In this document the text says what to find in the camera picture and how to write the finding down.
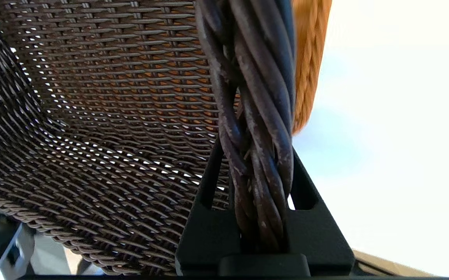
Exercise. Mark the dark brown wicker basket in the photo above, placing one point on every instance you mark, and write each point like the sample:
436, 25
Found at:
92, 116

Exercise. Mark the orange wicker basket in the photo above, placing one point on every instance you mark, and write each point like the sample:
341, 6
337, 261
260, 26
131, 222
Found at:
310, 58

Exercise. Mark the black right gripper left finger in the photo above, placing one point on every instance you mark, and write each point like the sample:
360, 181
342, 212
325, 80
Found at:
205, 237

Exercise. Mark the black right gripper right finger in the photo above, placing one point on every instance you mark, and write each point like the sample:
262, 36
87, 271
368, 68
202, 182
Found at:
318, 241

